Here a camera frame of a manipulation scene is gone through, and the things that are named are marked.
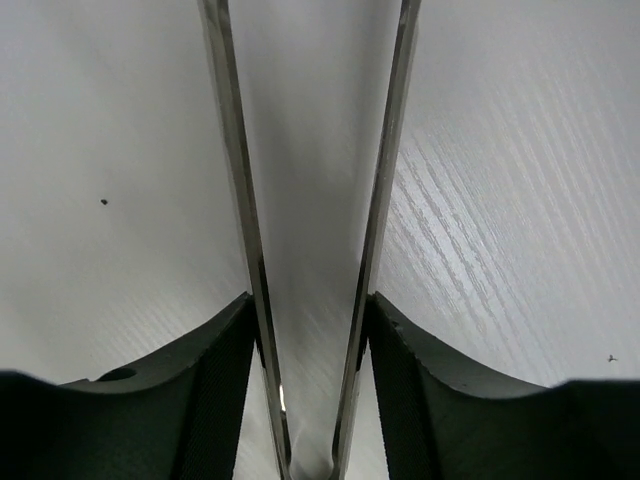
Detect metal tongs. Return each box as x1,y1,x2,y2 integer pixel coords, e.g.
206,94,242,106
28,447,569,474
199,1,420,479

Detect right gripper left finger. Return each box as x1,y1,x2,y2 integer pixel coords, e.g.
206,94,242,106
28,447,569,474
1,294,256,479

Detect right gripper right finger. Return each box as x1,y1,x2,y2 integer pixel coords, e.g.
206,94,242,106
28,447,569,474
367,294,639,479

